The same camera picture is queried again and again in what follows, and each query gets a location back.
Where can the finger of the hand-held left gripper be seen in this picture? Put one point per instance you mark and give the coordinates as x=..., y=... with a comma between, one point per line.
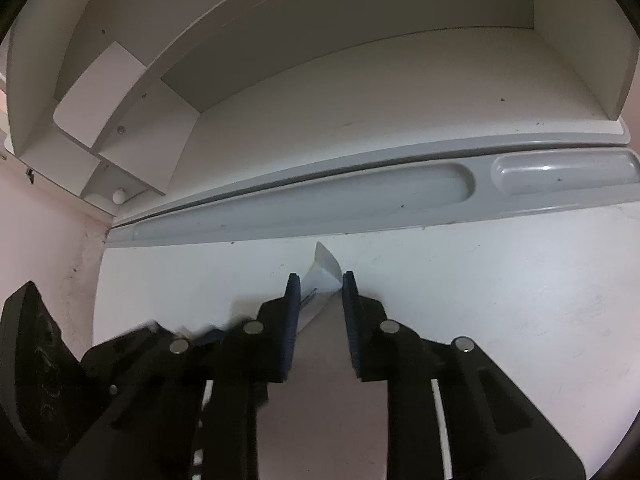
x=127, y=347
x=210, y=337

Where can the white desk hutch shelf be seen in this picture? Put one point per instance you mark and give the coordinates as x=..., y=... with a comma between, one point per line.
x=350, y=5

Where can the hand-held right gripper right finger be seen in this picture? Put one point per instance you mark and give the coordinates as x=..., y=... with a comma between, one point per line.
x=352, y=325

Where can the white paper packet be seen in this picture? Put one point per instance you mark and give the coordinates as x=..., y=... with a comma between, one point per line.
x=322, y=270

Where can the small white drawer with knob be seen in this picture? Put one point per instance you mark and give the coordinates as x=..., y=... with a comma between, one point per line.
x=112, y=182

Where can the grey pencil tray strip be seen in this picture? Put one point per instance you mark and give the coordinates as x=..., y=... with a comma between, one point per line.
x=350, y=200

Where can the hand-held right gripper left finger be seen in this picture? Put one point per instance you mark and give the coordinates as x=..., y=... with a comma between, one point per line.
x=292, y=320

